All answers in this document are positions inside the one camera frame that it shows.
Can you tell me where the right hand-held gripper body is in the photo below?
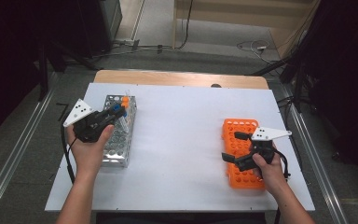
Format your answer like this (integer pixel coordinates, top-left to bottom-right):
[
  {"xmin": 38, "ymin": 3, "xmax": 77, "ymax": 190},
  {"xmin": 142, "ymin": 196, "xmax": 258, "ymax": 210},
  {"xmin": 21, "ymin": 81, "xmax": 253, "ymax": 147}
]
[{"xmin": 234, "ymin": 126, "xmax": 293, "ymax": 173}]

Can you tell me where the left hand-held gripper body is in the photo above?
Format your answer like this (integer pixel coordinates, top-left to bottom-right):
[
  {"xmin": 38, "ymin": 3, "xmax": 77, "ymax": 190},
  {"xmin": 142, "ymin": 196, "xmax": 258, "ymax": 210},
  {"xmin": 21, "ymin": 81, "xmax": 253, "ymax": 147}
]
[{"xmin": 62, "ymin": 98, "xmax": 119, "ymax": 144}]

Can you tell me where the orange test tube rack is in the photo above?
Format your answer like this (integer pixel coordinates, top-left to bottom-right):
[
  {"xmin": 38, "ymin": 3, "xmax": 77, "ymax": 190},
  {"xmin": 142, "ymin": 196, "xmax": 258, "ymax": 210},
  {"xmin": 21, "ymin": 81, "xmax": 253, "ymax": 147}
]
[{"xmin": 221, "ymin": 118, "xmax": 267, "ymax": 190}]

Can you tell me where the person's right hand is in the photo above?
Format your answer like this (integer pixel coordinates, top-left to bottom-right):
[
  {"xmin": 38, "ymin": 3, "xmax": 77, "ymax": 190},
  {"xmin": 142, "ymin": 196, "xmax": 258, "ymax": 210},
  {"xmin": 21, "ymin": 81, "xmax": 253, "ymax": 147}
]
[{"xmin": 251, "ymin": 148, "xmax": 289, "ymax": 198}]

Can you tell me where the person's left hand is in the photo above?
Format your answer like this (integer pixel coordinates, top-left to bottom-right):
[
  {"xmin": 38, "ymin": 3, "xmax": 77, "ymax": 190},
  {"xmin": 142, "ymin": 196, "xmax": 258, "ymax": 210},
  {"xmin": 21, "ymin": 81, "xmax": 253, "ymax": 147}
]
[{"xmin": 66, "ymin": 124, "xmax": 116, "ymax": 182}]

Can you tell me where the white table board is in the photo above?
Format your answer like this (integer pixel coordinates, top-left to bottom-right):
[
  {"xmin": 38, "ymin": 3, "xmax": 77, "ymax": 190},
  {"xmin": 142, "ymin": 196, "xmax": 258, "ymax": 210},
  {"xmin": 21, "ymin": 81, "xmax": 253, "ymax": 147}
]
[{"xmin": 44, "ymin": 81, "xmax": 316, "ymax": 213}]

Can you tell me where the black metal stand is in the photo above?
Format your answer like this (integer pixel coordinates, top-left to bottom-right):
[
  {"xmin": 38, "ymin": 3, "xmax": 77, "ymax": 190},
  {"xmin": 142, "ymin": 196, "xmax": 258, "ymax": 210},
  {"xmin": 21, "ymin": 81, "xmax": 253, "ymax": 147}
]
[{"xmin": 36, "ymin": 40, "xmax": 50, "ymax": 102}]

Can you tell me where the wooden table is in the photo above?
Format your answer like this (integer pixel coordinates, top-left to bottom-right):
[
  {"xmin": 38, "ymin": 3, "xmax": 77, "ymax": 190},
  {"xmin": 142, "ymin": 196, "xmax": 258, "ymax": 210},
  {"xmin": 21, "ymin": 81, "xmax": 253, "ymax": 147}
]
[{"xmin": 93, "ymin": 69, "xmax": 270, "ymax": 91}]

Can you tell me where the black cabinet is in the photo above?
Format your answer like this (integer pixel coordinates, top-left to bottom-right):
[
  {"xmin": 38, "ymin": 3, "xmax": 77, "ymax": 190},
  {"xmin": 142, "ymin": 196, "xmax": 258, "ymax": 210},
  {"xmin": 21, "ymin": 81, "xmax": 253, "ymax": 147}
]
[{"xmin": 74, "ymin": 0, "xmax": 123, "ymax": 60}]

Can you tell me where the dark curtain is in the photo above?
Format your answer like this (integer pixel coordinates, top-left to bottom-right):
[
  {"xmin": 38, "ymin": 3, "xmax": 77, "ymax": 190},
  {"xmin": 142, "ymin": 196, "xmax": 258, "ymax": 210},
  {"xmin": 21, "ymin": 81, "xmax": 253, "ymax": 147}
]
[
  {"xmin": 0, "ymin": 0, "xmax": 85, "ymax": 146},
  {"xmin": 287, "ymin": 0, "xmax": 358, "ymax": 175}
]

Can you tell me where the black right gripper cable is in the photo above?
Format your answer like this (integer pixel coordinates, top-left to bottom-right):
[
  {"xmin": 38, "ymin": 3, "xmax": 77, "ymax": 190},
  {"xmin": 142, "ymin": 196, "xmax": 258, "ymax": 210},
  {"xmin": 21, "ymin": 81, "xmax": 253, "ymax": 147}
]
[{"xmin": 273, "ymin": 148, "xmax": 292, "ymax": 180}]

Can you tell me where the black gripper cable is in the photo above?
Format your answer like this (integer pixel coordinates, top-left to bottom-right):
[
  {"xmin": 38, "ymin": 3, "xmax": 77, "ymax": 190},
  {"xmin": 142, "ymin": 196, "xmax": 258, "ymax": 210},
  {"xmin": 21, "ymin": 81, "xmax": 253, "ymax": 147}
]
[
  {"xmin": 273, "ymin": 148, "xmax": 292, "ymax": 180},
  {"xmin": 60, "ymin": 124, "xmax": 79, "ymax": 185}
]

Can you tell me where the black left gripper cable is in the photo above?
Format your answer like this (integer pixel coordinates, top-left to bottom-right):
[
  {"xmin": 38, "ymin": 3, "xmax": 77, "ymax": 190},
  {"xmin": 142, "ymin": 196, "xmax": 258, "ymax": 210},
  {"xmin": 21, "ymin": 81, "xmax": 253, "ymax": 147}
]
[{"xmin": 60, "ymin": 124, "xmax": 79, "ymax": 185}]

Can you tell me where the white floor cable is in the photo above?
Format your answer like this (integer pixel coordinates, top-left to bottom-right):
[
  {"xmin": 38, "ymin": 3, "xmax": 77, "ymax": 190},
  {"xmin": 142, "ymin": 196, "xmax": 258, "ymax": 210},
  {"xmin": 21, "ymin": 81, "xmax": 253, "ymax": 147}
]
[{"xmin": 236, "ymin": 39, "xmax": 276, "ymax": 64}]

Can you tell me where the black hanging cable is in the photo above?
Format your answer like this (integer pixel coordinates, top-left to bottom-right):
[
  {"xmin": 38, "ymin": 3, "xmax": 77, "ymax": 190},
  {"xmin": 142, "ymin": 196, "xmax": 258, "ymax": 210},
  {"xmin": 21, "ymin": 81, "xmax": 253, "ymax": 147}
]
[{"xmin": 176, "ymin": 0, "xmax": 195, "ymax": 50}]

